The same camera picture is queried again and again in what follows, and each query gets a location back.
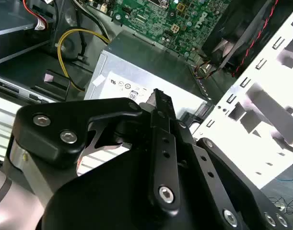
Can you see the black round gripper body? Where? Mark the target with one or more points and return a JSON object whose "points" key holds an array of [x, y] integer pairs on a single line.
{"points": [[100, 203]]}

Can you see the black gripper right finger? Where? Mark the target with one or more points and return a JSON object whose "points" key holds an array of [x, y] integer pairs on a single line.
{"points": [[208, 167]]}

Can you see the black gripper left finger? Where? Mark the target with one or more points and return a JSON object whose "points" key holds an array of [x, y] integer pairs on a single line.
{"points": [[48, 141]]}

